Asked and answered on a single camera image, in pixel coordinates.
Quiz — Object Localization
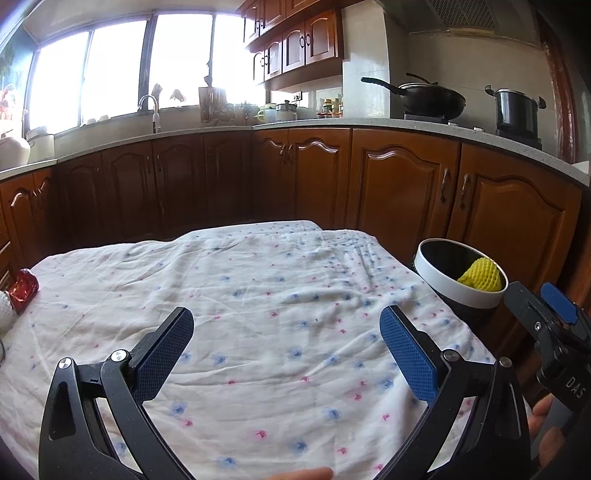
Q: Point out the range hood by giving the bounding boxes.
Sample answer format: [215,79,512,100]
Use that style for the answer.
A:
[406,0,543,49]

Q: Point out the person's left hand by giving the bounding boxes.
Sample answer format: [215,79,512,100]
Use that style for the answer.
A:
[267,466,334,480]

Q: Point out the wall poster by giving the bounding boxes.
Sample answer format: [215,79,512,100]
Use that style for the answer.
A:
[0,28,33,123]

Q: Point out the wooden base cabinets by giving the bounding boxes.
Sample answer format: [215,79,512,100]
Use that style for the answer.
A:
[0,127,591,370]

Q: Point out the yellow foam fruit net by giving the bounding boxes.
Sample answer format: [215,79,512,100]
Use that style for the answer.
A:
[457,258,503,292]

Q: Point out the chrome faucet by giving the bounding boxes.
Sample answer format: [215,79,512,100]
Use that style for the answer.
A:
[139,95,161,134]

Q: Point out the wooden wall cabinets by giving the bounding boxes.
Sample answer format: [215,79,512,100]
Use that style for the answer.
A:
[238,0,345,93]

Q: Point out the person's right hand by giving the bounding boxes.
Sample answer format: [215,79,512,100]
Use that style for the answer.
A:
[529,396,571,467]

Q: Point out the black bin with white rim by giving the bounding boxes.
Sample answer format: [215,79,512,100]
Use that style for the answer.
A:
[413,237,509,330]

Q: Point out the red foil wrapper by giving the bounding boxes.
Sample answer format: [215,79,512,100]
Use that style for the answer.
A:
[10,270,40,315]

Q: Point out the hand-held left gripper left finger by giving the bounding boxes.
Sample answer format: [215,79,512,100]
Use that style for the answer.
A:
[39,307,195,480]

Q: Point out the white floral printed tablecloth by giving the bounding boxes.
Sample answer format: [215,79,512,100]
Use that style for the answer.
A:
[0,220,532,480]

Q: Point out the white rice cooker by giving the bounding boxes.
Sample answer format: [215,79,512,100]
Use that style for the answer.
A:
[26,127,57,164]

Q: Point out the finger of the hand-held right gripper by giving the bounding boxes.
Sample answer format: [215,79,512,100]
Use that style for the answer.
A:
[540,282,591,344]
[504,282,561,354]

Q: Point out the black cooking pot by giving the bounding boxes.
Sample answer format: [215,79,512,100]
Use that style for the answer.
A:
[485,84,547,134]

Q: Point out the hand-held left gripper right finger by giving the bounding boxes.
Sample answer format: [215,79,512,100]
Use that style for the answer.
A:
[369,305,532,480]

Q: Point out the grey kitchen countertop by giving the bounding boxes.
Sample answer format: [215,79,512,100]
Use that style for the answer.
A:
[0,117,591,185]

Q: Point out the white foam fruit net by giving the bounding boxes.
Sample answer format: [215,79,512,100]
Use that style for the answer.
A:
[0,290,16,334]

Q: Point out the black wok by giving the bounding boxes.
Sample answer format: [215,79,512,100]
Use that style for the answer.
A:
[361,73,467,118]

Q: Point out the kitchen window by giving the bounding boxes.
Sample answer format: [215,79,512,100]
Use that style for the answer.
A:
[28,14,266,134]

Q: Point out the utensil holder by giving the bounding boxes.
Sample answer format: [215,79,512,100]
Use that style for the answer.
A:
[198,85,228,124]

